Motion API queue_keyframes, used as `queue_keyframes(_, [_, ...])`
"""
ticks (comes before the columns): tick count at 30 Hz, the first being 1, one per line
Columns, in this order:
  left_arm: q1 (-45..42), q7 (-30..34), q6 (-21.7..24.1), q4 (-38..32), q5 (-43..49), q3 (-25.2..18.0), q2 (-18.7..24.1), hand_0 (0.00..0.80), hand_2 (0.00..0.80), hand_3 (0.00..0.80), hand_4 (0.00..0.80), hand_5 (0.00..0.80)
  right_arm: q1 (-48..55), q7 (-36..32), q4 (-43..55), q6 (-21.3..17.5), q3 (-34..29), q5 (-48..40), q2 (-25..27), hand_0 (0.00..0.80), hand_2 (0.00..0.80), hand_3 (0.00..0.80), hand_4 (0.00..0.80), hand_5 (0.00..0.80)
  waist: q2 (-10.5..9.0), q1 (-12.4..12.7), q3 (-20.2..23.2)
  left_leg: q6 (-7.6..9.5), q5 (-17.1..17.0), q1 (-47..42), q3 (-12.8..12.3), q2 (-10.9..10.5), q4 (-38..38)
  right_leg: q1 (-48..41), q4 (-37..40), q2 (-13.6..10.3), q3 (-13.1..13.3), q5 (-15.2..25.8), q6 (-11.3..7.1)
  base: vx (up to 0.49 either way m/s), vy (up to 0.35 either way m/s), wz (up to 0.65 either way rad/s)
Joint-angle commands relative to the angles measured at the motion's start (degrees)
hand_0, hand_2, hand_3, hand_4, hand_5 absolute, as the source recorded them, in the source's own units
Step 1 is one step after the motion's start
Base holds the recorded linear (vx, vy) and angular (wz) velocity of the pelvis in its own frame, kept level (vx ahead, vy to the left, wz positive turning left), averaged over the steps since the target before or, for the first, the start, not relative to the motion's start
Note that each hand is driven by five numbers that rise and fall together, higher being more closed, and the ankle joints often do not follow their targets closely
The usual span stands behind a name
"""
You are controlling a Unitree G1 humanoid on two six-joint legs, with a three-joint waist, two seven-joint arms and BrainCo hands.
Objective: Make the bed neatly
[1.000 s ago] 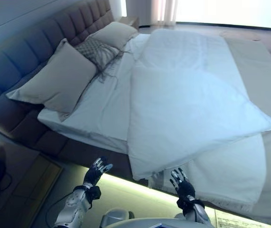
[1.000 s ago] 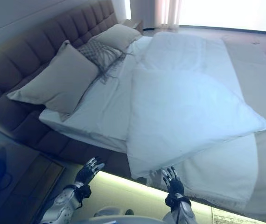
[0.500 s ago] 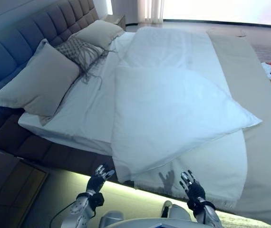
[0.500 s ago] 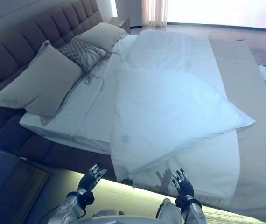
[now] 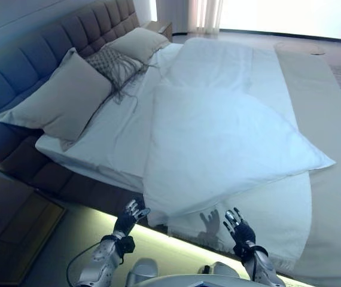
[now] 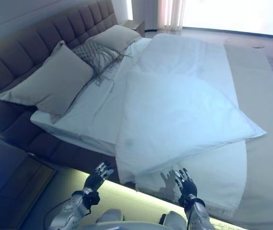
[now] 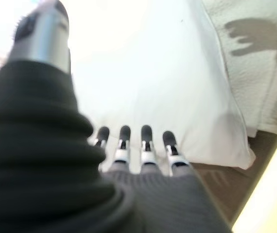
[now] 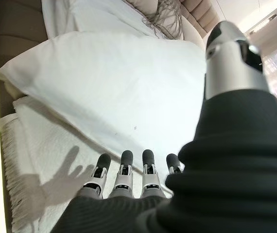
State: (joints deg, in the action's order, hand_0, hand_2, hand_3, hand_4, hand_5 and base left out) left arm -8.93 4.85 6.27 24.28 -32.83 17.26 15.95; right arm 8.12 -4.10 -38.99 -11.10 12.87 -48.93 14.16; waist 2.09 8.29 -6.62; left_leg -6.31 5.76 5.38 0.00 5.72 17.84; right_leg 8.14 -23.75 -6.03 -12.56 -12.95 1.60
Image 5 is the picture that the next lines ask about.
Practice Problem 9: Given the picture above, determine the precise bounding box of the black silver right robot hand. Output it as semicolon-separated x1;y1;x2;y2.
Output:
223;207;257;251

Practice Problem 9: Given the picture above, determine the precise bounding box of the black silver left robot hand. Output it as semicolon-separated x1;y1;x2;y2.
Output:
113;199;151;240

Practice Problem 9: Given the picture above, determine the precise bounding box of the white duvet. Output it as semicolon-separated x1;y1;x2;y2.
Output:
142;37;337;224

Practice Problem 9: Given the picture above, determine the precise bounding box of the silver right robot leg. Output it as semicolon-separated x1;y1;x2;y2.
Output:
199;261;240;279

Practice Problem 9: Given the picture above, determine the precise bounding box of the wooden nightstand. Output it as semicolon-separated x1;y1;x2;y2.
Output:
151;20;174;41
0;175;68;286

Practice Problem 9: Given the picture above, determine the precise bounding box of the beige pillow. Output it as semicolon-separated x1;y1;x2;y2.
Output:
107;27;171;65
274;43;341;287
0;47;113;143

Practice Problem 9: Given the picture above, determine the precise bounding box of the grey woven fringed cushion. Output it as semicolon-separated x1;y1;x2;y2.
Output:
85;47;165;106

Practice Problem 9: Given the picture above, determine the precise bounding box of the white sheer curtain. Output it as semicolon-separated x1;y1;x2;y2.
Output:
187;0;223;35

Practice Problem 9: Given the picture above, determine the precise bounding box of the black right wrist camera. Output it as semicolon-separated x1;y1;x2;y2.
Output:
233;240;264;259

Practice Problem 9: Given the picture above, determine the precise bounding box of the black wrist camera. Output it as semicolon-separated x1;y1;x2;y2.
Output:
115;235;136;255
233;240;264;259

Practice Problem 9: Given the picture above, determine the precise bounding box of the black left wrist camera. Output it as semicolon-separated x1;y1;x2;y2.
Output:
115;235;136;255

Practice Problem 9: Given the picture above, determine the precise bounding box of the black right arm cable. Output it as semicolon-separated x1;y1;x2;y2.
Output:
248;248;258;283

